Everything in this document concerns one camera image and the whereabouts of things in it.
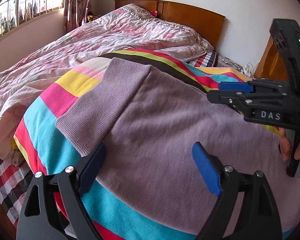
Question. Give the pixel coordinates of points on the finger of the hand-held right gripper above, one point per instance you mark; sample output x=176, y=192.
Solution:
x=222, y=97
x=235, y=86

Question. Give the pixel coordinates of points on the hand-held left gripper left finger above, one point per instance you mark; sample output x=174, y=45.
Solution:
x=90, y=172

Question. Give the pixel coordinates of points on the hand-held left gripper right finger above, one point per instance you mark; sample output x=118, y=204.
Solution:
x=206, y=170

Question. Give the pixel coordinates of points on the mauve knit sweater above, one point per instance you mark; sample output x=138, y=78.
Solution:
x=165, y=130

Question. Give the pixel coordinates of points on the person's right hand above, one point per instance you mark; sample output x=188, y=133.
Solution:
x=285, y=145

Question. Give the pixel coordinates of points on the black eyeglasses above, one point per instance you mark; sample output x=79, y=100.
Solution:
x=236, y=67

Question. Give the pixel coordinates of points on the white power strip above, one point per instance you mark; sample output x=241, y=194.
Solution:
x=247, y=70

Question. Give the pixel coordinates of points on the cloth-covered nightstand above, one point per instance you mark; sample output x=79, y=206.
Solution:
x=227, y=63

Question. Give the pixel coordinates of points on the carved wooden headboard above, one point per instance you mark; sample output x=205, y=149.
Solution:
x=272, y=65

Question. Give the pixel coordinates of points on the plaid pillow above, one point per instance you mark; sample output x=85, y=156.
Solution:
x=205, y=58

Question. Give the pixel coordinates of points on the striped colourful blanket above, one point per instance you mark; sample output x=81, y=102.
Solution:
x=57, y=97

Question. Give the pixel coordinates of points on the plain wooden headboard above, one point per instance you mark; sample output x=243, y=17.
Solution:
x=190, y=17

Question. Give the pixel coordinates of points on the red plaid bedsheet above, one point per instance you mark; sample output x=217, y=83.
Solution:
x=7, y=180

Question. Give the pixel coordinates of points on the small red object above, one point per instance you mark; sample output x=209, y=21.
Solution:
x=154, y=13

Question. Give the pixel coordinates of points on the pink floral quilt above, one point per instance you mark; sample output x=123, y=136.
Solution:
x=65, y=50

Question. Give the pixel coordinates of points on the brown plush toy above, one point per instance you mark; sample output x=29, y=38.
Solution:
x=92, y=16

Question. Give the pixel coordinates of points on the pink floral curtain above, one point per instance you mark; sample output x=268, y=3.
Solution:
x=77, y=2

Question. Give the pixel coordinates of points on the barred window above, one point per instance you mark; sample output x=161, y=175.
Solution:
x=27, y=0

